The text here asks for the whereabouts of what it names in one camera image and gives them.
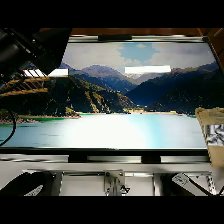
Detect cream patterned garment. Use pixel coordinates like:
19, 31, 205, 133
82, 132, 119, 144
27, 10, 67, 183
194, 106, 224, 168

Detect silver frame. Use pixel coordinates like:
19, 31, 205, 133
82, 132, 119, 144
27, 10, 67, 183
0, 34, 224, 197

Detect black cable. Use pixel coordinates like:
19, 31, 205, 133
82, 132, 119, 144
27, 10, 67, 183
0, 109, 18, 148

